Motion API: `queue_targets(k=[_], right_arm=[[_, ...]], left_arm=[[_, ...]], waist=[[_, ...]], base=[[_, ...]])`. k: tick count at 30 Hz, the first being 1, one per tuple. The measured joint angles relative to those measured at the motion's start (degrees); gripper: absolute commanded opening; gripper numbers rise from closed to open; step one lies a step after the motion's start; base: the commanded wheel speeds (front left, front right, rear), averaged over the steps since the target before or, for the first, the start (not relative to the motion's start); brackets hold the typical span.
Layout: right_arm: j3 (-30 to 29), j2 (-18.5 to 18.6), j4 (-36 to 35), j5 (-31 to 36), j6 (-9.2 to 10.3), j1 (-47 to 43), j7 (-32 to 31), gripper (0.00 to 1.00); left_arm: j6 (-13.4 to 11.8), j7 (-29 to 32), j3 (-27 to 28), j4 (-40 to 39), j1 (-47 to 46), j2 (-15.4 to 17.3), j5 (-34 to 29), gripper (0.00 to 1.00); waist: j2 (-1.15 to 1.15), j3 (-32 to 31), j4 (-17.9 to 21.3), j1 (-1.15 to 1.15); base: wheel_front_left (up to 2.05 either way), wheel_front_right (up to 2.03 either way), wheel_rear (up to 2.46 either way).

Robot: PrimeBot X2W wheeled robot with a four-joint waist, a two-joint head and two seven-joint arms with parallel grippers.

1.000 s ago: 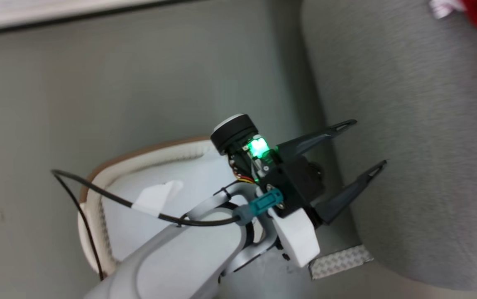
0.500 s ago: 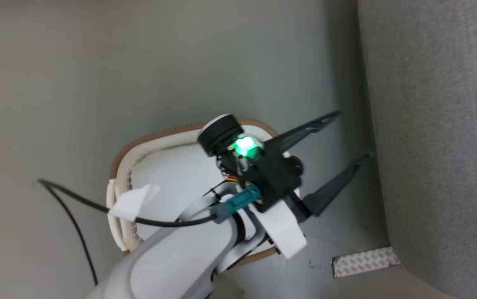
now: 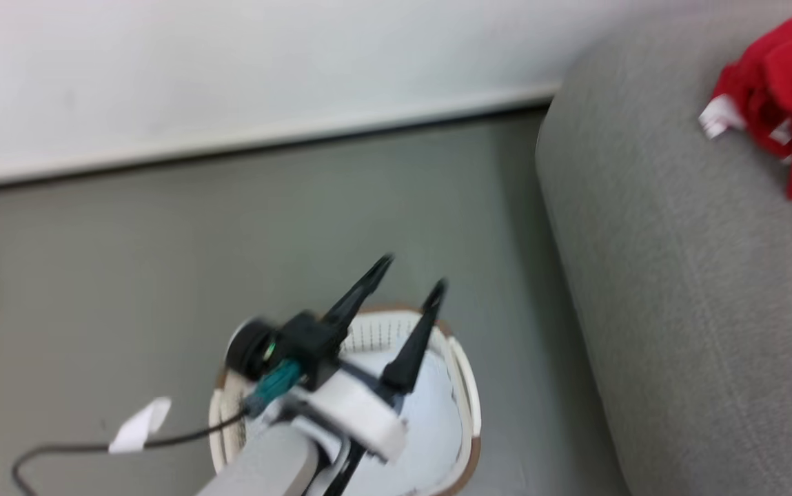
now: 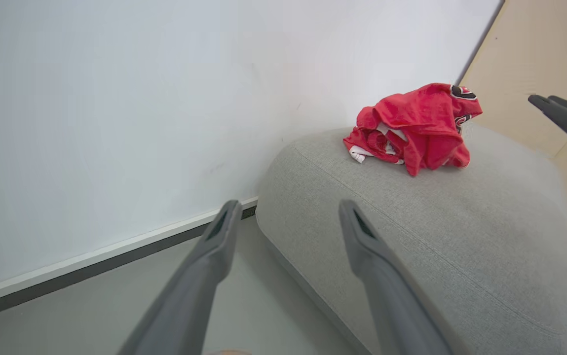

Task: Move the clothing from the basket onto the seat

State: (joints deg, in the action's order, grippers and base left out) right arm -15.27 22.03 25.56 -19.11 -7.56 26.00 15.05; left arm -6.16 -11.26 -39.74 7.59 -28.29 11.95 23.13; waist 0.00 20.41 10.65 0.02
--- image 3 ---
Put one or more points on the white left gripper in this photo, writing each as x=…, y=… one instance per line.
x=358, y=410

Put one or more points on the red basketball jersey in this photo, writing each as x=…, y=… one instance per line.
x=785, y=96

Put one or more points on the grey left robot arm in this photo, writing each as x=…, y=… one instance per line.
x=265, y=465

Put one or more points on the white cloth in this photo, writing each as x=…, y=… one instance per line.
x=430, y=427

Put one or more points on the grey fabric sofa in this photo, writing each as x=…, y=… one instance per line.
x=699, y=275

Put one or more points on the white perforated laundry basket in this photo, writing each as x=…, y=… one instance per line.
x=461, y=386

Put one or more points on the white and black baseboard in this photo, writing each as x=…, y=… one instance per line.
x=244, y=141

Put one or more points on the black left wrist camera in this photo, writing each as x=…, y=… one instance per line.
x=292, y=344

